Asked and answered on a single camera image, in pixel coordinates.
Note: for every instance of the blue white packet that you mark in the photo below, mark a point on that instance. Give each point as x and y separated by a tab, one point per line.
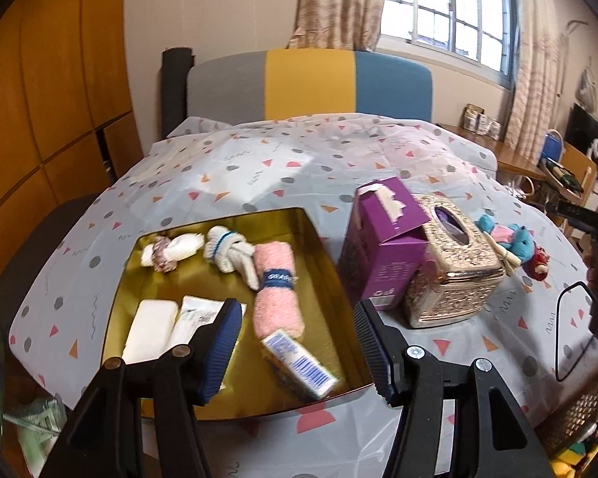
299	363

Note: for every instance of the patterned beige curtain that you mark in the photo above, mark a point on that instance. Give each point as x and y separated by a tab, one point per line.
533	59
339	0

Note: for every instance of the barred window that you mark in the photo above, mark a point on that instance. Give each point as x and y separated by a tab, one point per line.
448	5

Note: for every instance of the white soap packet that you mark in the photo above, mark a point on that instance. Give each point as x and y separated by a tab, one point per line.
149	328

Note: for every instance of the grey yellow blue headboard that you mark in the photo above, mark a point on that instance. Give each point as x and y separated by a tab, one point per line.
309	84

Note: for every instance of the red plush toy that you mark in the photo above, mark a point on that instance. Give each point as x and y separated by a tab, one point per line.
539	265

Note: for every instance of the white tissue pack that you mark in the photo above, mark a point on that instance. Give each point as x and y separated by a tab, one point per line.
194	313

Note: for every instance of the wooden wardrobe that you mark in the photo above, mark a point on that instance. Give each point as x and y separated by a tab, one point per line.
55	84

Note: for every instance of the beige towel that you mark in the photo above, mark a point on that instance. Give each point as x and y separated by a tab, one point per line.
508	259

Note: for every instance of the gold tray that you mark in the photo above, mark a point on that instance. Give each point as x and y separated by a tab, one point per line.
319	269

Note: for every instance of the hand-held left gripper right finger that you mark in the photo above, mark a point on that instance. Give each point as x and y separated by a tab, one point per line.
376	358

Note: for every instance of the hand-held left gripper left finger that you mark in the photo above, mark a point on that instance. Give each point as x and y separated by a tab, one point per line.
222	353

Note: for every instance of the pink towel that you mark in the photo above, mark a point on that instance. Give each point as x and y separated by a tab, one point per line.
279	298

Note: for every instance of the green plastic packet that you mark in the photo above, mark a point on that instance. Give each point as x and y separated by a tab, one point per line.
35	423

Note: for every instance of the blue chair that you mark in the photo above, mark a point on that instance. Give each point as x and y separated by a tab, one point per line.
551	147

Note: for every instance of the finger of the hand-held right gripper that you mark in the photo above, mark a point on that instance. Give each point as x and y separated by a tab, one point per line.
573	211

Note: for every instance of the black headboard post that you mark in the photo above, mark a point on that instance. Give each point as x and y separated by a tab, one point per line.
177	89

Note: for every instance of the blue plush toy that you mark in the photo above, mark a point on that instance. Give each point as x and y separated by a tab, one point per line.
523	249

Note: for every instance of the hanging grey bag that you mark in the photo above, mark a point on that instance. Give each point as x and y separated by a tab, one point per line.
587	84

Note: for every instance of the round stool with clutter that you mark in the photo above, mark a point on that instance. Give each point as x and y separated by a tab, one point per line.
560	174

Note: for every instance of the wooden desk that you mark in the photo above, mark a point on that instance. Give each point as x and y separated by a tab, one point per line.
498	152

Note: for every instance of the white knotted sock blue band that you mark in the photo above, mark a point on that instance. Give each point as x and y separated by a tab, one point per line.
229	254

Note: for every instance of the desk organiser box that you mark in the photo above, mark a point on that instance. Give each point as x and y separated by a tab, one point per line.
481	120

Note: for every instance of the purple carton box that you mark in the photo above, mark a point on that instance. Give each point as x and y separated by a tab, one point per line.
378	259

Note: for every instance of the wicker chair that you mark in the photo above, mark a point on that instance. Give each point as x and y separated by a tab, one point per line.
578	413

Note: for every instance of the white cloth roll with scrunchie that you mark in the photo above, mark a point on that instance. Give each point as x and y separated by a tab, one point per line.
172	251

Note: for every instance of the black television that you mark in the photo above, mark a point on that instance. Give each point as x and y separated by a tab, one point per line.
580	127

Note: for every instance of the ornate gold tissue box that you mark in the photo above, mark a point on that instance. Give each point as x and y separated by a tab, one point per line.
448	269

